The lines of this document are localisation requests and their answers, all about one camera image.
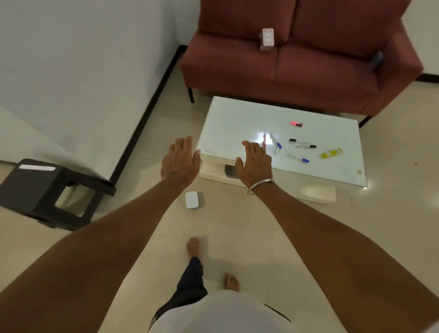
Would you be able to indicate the person's left hand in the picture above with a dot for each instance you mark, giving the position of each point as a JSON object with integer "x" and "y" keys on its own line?
{"x": 178, "y": 164}

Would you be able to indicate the person's right hand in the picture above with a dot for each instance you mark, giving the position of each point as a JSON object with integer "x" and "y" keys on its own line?
{"x": 255, "y": 168}

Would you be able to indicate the person's right thumb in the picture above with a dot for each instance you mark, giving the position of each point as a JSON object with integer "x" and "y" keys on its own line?
{"x": 239, "y": 165}

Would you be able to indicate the person's left thumb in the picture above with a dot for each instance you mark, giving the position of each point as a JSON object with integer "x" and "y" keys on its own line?
{"x": 197, "y": 160}

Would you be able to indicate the person's left forearm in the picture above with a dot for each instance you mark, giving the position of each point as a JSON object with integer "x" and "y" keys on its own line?
{"x": 92, "y": 254}

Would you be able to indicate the person's right forearm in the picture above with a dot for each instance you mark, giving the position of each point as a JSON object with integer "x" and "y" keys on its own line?
{"x": 343, "y": 260}

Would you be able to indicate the dark object under table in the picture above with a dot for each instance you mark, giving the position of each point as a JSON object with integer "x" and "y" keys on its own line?
{"x": 230, "y": 171}

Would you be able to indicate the red pen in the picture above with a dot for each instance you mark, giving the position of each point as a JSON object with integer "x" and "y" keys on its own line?
{"x": 264, "y": 140}

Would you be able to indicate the white rounded device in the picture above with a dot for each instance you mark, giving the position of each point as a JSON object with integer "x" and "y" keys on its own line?
{"x": 191, "y": 200}

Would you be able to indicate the blue cap white marker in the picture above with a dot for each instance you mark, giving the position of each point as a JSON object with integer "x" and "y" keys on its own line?
{"x": 276, "y": 140}
{"x": 298, "y": 158}

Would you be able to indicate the white glossy coffee table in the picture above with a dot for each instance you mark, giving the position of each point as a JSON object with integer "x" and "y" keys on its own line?
{"x": 308, "y": 161}

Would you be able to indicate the black cap clear marker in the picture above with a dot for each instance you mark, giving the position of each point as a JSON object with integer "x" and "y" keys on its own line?
{"x": 307, "y": 145}

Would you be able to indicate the pink highlighter pen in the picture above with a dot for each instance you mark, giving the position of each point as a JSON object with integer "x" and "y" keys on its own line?
{"x": 296, "y": 124}

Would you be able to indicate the person's left foot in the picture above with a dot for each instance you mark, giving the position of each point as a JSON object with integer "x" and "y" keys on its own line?
{"x": 193, "y": 247}

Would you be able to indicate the person's foot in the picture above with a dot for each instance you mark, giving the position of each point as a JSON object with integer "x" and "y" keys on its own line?
{"x": 232, "y": 283}
{"x": 193, "y": 247}

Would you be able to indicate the yellow highlighter pen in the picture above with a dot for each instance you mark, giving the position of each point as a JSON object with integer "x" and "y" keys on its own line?
{"x": 331, "y": 153}

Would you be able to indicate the person's right foot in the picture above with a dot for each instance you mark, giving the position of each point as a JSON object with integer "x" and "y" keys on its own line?
{"x": 232, "y": 283}

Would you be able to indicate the red fabric sofa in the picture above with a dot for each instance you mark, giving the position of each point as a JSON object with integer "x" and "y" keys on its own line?
{"x": 308, "y": 58}

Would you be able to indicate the dark trousers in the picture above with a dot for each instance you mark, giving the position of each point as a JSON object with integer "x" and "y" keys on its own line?
{"x": 187, "y": 288}

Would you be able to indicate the white pink small box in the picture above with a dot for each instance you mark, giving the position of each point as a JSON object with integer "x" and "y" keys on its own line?
{"x": 267, "y": 38}

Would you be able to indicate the white shirt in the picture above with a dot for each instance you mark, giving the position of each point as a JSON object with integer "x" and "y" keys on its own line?
{"x": 223, "y": 314}

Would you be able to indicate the black plastic stool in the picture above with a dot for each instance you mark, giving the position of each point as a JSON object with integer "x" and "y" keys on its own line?
{"x": 31, "y": 192}

